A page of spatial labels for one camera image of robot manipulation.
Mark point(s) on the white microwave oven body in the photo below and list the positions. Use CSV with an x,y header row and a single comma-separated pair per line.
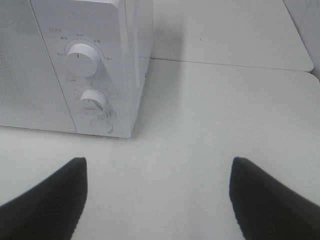
x,y
121,31

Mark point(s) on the white microwave door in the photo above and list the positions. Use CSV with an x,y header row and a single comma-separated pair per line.
x,y
30,93

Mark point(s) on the white timer knob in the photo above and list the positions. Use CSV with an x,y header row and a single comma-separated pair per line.
x,y
93,101

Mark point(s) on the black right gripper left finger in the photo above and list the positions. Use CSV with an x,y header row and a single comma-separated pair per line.
x,y
50,210

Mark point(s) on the round white door button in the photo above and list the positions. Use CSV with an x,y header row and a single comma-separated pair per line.
x,y
101,125

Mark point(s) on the upper white control knob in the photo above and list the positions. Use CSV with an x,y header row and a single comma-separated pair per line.
x,y
82,60

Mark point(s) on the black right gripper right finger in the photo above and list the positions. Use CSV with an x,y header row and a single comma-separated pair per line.
x,y
266,209

